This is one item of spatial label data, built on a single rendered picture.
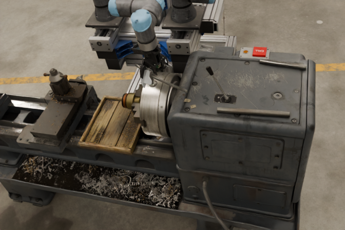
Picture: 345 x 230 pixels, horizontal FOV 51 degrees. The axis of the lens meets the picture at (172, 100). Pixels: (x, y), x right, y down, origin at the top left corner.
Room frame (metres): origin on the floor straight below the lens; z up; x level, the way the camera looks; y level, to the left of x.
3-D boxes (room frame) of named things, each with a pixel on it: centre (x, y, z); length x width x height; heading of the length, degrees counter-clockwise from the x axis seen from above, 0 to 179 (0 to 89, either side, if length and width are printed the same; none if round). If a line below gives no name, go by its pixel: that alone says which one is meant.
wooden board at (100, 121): (1.37, 0.33, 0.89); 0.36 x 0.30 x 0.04; 157
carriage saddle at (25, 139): (1.53, 0.67, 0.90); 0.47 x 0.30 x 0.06; 157
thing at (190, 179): (1.12, -0.31, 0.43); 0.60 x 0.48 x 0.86; 67
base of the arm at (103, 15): (2.04, 0.29, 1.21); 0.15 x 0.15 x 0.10
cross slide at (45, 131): (1.52, 0.63, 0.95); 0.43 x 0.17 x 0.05; 157
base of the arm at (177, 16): (1.86, -0.17, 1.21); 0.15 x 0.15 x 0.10
